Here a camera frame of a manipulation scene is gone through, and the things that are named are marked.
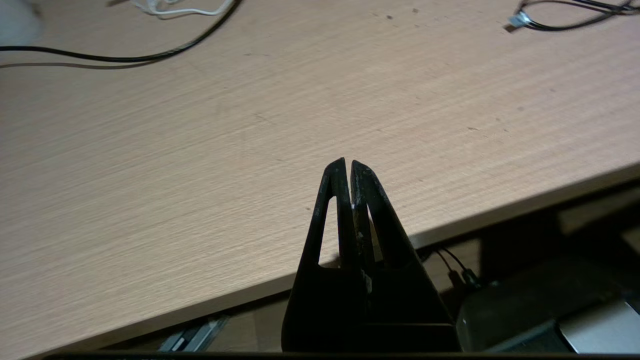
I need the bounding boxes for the metal bracket under desk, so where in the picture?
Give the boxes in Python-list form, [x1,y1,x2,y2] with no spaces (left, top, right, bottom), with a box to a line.
[157,315,231,352]

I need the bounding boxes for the thin black base wires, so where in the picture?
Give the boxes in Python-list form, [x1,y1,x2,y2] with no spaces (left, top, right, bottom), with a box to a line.
[422,247,483,291]

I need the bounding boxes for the black USB cable white tip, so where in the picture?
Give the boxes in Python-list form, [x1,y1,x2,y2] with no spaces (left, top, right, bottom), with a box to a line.
[504,0,640,34]

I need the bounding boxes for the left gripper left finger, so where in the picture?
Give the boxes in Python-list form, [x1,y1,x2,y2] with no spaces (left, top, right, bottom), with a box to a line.
[281,157,369,352]

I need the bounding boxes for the black ethernet cable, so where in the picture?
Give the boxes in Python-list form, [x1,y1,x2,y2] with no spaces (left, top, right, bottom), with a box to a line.
[0,0,244,64]

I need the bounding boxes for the thin white adapter cable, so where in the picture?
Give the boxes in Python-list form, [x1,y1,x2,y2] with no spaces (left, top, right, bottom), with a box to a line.
[132,0,236,17]

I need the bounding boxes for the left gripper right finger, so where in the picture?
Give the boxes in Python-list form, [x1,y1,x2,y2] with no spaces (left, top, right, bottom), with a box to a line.
[351,160,462,352]

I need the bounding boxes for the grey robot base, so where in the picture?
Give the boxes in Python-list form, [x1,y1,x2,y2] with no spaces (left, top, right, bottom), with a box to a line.
[455,257,640,353]

